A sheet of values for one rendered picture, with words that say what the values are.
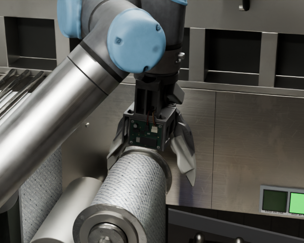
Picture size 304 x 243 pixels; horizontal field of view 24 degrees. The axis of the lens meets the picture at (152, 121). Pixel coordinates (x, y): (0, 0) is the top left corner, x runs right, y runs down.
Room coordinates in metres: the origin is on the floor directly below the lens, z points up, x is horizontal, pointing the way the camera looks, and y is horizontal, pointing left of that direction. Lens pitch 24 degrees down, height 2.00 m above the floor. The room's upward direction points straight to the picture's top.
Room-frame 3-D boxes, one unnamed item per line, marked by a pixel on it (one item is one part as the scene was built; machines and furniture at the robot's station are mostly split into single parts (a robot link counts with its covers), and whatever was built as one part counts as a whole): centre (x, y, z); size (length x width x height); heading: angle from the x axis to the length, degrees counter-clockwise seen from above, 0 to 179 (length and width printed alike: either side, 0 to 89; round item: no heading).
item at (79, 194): (1.29, 0.17, 1.18); 0.26 x 0.12 x 0.12; 168
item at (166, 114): (1.04, 0.00, 1.57); 0.09 x 0.08 x 0.12; 163
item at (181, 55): (1.04, -0.01, 1.65); 0.08 x 0.08 x 0.05
